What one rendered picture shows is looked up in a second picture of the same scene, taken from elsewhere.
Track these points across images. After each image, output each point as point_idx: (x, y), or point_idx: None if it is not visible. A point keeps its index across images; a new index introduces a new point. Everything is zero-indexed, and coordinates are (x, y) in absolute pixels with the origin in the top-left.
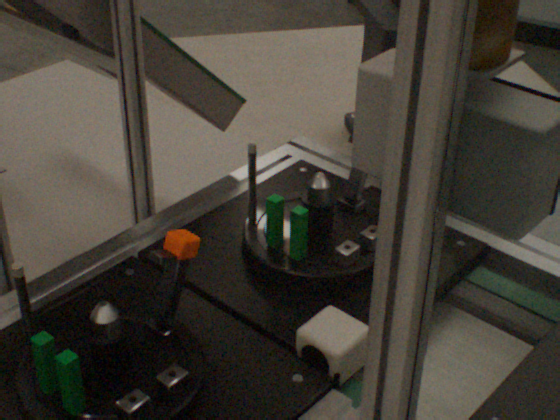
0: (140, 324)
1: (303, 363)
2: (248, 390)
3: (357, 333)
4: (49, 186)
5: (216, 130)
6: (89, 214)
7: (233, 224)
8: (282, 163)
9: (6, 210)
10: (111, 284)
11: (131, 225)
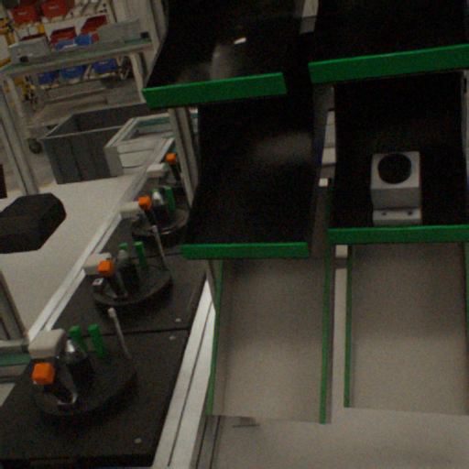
0: (136, 296)
1: None
2: (78, 316)
3: (33, 341)
4: (414, 425)
5: None
6: (346, 426)
7: (150, 372)
8: (169, 452)
9: None
10: (179, 312)
11: (306, 439)
